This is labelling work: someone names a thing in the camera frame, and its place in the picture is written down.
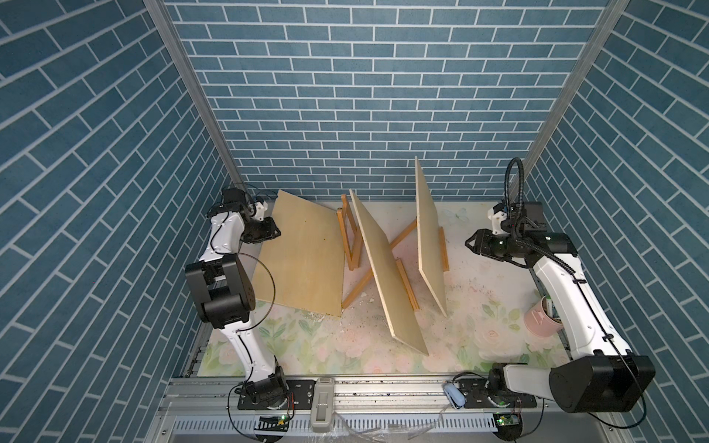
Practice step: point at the pink cup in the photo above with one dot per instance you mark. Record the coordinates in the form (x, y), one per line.
(542, 319)

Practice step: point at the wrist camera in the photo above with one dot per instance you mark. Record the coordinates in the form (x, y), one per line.
(497, 215)
(257, 209)

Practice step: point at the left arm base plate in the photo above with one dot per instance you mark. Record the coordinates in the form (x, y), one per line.
(302, 388)

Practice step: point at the grey rail handle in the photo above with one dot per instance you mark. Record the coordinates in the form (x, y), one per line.
(323, 405)

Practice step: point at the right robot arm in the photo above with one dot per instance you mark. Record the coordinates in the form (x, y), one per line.
(604, 374)

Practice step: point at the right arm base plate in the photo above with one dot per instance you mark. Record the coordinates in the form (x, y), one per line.
(478, 396)

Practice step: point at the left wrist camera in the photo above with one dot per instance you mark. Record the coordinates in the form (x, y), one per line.
(257, 209)

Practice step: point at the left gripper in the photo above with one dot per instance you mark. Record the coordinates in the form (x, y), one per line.
(268, 231)

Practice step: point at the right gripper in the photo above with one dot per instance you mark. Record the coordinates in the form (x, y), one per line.
(478, 245)

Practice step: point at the wooden canvas board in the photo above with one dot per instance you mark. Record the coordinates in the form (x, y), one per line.
(430, 263)
(399, 313)
(304, 267)

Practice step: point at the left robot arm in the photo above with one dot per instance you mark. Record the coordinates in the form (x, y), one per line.
(224, 296)

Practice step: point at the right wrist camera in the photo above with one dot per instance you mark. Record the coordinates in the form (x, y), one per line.
(497, 215)

